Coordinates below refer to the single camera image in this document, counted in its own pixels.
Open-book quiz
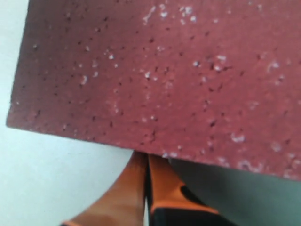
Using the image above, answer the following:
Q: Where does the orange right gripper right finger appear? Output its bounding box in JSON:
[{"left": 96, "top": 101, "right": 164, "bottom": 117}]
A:
[{"left": 148, "top": 155, "right": 220, "bottom": 226}]

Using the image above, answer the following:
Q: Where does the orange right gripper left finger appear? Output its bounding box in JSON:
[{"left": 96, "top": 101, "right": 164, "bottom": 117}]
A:
[{"left": 61, "top": 152, "right": 148, "bottom": 226}]

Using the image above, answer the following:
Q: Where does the red brick with white specks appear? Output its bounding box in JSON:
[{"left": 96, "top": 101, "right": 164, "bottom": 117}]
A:
[{"left": 7, "top": 0, "right": 301, "bottom": 180}]

